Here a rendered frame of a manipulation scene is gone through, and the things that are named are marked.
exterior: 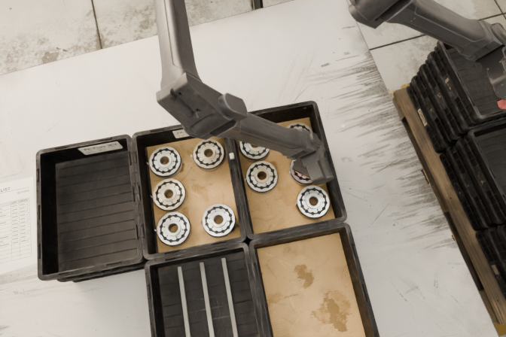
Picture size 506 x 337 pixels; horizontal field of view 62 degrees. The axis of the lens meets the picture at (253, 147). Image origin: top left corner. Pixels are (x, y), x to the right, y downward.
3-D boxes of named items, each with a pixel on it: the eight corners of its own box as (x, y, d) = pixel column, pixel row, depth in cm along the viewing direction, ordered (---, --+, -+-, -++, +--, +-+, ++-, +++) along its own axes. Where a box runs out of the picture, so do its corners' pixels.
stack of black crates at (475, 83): (403, 87, 223) (437, 38, 180) (455, 73, 225) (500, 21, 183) (435, 155, 210) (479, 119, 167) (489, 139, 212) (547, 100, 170)
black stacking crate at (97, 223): (53, 162, 142) (36, 151, 131) (140, 146, 143) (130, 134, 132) (57, 282, 128) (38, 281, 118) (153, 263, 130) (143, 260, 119)
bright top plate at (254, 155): (238, 132, 139) (238, 132, 139) (268, 129, 139) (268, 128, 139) (241, 161, 136) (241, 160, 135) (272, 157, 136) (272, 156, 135)
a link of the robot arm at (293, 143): (220, 86, 76) (178, 112, 81) (229, 113, 74) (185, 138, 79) (318, 129, 112) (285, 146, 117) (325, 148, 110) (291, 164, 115)
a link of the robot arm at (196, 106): (192, 93, 67) (149, 120, 72) (242, 120, 78) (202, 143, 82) (165, -79, 88) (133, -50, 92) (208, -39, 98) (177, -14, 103)
